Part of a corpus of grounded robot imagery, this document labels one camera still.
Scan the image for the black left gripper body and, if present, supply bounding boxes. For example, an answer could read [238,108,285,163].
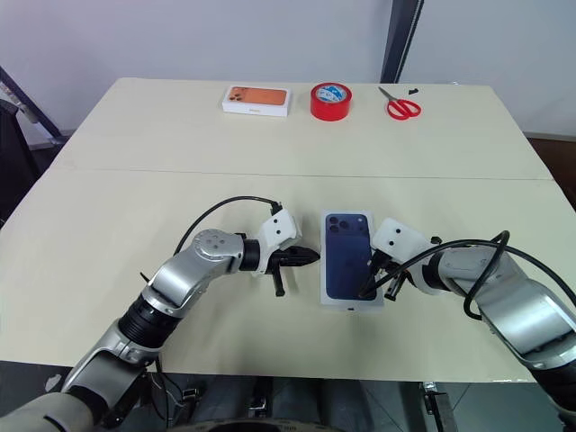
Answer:
[265,247,297,299]

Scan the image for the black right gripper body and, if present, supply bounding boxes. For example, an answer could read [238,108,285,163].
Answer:
[371,251,410,290]

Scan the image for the white phone box lid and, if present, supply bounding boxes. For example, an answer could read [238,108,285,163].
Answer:
[318,207,387,313]

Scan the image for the orange print phone box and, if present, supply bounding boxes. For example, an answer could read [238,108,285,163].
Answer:
[220,84,294,120]

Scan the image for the red tape roll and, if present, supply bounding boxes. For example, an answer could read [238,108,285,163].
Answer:
[309,81,354,122]

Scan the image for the dark vertical pole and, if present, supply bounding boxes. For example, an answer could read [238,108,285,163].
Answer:
[381,0,427,84]

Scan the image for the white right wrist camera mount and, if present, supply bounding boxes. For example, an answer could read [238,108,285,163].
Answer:
[369,217,434,272]

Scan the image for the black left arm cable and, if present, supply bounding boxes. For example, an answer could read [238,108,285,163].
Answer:
[173,194,283,258]

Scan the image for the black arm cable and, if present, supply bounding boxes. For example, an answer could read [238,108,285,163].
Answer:
[358,229,512,321]
[173,194,283,258]

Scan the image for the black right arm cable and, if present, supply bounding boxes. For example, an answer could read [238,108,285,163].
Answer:
[358,229,512,321]

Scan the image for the metal table leg bracket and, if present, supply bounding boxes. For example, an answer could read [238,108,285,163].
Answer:
[419,381,452,432]

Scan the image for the red handled scissors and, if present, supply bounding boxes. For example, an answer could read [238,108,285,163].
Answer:
[377,85,424,122]

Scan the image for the black metal frame stand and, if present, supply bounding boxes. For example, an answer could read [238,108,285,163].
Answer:
[0,65,69,220]

